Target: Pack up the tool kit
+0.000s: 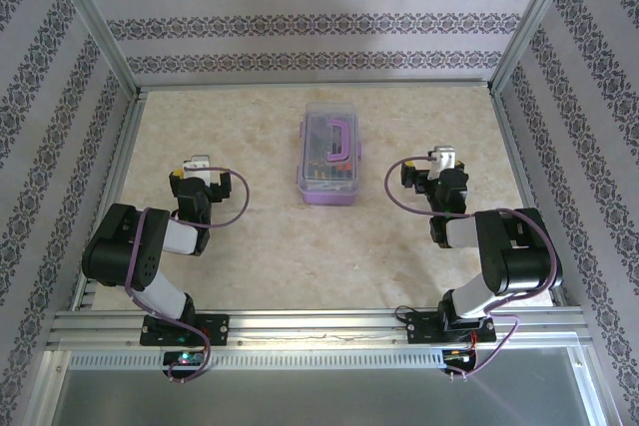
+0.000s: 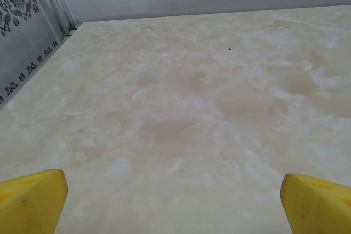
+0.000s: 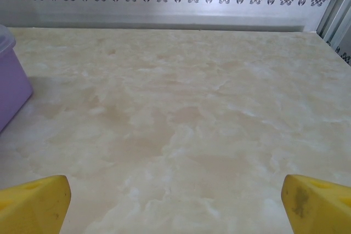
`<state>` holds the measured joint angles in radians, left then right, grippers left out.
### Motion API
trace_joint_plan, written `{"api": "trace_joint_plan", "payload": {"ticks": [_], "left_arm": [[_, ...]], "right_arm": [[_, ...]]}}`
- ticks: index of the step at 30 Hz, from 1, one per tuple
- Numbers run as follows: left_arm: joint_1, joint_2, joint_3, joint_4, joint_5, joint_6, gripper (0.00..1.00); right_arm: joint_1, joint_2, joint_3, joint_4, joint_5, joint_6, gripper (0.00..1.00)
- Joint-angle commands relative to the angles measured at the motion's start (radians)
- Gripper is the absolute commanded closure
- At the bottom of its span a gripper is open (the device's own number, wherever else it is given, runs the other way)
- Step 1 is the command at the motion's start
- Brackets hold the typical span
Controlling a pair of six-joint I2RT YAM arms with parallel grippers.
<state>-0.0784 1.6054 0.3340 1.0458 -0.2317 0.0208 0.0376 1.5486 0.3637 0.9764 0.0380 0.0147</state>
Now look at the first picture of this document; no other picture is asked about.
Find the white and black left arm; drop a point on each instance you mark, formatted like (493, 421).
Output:
(125, 246)

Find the purple plastic toolbox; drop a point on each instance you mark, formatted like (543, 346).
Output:
(319, 114)

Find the left circuit board with LED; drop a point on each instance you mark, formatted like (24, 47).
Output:
(185, 358)

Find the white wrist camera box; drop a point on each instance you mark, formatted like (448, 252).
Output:
(443, 156)
(197, 166)

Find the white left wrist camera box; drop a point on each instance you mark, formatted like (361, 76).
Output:
(197, 166)

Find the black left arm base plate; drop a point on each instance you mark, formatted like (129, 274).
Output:
(219, 328)

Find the circuit board with led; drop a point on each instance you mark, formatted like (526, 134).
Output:
(185, 358)
(459, 355)

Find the right circuit board with LED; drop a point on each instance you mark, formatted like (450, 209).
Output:
(459, 355)

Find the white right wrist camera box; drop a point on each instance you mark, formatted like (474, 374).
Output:
(443, 156)

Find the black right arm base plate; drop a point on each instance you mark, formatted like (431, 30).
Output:
(419, 328)

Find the grey metal shelf panel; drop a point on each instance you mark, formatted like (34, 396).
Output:
(319, 396)

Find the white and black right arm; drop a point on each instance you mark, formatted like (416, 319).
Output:
(524, 266)

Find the aluminium enclosure frame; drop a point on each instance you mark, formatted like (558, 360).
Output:
(319, 321)

